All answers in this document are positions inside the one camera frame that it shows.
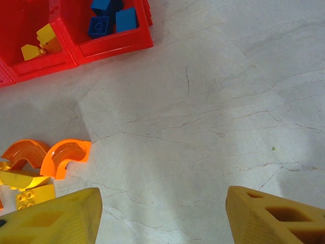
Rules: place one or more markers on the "yellow lego brick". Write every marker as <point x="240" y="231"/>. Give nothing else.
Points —
<point x="47" y="34"/>
<point x="30" y="52"/>
<point x="40" y="194"/>

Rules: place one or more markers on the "blue lego brick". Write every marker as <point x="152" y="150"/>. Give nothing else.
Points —
<point x="101" y="5"/>
<point x="99" y="26"/>
<point x="127" y="20"/>

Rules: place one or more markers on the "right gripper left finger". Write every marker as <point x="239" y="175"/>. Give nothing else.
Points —
<point x="56" y="223"/>

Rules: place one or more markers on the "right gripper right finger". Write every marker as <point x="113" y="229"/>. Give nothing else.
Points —
<point x="259" y="216"/>

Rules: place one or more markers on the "red plastic bin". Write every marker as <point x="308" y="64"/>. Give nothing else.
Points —
<point x="43" y="64"/>
<point x="114" y="48"/>
<point x="5" y="78"/>

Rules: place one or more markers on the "yellow curved lego piece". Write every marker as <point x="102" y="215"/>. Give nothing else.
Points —
<point x="23" y="179"/>

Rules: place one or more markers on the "yellow-orange lego slope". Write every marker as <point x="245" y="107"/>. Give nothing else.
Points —
<point x="52" y="47"/>

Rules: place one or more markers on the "orange lego arch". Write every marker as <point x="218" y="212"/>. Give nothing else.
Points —
<point x="25" y="150"/>
<point x="63" y="152"/>

